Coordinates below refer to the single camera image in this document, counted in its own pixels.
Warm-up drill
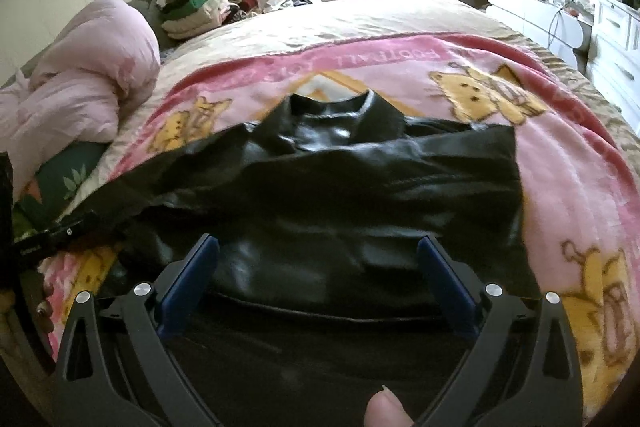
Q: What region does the black cable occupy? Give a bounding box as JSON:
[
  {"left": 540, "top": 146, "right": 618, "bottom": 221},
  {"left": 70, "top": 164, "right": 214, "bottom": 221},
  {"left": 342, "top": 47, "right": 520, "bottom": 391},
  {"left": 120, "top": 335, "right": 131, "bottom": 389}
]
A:
[{"left": 546, "top": 0, "right": 622, "bottom": 54}]

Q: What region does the stack of folded clothes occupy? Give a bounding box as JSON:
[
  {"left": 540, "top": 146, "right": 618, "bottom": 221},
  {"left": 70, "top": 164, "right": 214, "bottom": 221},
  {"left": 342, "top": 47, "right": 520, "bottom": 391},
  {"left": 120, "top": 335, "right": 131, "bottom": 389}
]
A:
[{"left": 160, "top": 0, "right": 236, "bottom": 40}]

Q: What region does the green floral pillow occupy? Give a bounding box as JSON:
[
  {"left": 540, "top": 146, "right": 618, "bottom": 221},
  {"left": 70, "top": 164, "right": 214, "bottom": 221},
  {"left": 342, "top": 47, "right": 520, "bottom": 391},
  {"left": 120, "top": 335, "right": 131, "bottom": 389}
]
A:
[{"left": 10, "top": 139, "right": 108, "bottom": 243}]

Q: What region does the pink bear printed blanket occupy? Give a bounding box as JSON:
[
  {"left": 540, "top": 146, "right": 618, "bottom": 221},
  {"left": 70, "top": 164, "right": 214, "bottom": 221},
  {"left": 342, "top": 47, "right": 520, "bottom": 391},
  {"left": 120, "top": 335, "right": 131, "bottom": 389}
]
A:
[{"left": 15, "top": 32, "right": 640, "bottom": 413}]

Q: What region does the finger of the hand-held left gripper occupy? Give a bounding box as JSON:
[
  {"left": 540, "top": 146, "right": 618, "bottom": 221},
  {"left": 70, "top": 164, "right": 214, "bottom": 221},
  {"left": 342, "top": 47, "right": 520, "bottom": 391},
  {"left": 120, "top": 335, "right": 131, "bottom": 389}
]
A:
[{"left": 12, "top": 214, "right": 88, "bottom": 265}]

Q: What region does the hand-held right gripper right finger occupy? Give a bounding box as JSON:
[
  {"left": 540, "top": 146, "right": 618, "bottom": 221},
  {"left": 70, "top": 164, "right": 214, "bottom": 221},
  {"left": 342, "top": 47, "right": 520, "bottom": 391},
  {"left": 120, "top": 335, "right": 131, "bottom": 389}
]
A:
[{"left": 416, "top": 236, "right": 586, "bottom": 427}]

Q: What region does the beige bedspread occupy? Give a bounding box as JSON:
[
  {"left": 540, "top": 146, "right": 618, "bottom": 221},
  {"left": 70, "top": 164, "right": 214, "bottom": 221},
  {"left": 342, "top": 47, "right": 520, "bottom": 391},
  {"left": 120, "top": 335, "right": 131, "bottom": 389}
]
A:
[{"left": 100, "top": 0, "right": 628, "bottom": 188}]

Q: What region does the person's left hand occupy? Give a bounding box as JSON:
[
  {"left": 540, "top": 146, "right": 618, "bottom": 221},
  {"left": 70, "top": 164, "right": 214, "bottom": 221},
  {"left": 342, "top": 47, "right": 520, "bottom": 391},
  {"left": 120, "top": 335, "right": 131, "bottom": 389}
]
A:
[{"left": 30, "top": 282, "right": 57, "bottom": 335}]

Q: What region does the person's right hand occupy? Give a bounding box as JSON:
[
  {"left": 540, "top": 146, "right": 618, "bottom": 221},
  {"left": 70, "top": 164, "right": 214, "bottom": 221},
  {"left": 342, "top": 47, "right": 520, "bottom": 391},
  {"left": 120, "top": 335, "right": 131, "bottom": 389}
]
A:
[{"left": 365, "top": 385, "right": 417, "bottom": 427}]

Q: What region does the black leather jacket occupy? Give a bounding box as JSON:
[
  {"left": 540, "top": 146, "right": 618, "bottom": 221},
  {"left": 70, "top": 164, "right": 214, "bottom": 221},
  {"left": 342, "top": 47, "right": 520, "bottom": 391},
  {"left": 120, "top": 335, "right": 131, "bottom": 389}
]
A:
[{"left": 65, "top": 92, "right": 543, "bottom": 427}]

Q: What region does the white vanity table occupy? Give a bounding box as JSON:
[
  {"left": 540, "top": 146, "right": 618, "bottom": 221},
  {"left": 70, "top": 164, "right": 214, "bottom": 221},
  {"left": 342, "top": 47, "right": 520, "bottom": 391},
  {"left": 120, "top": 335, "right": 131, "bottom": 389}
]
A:
[{"left": 454, "top": 0, "right": 597, "bottom": 74}]

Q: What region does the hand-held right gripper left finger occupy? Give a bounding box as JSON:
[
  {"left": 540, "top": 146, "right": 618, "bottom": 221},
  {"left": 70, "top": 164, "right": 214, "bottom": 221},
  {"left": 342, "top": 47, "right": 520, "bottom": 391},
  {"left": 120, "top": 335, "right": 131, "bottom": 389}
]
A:
[{"left": 52, "top": 233, "right": 236, "bottom": 427}]

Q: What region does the olive green cloth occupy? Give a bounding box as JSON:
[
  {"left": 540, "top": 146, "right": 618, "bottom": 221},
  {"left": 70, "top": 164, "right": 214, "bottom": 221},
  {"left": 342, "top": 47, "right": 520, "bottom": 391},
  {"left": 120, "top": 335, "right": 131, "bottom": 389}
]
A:
[{"left": 127, "top": 0, "right": 168, "bottom": 38}]

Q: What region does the white drawer cabinet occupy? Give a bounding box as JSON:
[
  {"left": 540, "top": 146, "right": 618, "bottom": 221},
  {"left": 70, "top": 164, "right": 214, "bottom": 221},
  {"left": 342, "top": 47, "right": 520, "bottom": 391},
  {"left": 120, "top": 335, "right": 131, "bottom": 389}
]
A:
[{"left": 584, "top": 0, "right": 640, "bottom": 130}]

